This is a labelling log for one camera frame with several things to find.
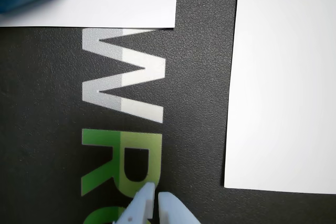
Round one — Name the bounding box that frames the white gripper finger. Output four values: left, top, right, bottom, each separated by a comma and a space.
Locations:
112, 181, 157, 224
157, 191, 202, 224

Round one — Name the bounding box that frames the black mat with lettering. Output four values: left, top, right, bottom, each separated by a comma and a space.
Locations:
0, 0, 336, 224

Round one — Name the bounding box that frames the white paper sheet marked home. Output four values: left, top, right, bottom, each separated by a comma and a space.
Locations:
224, 0, 336, 195

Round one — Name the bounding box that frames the white paper sheet marked 1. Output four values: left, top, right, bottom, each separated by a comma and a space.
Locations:
0, 0, 179, 29

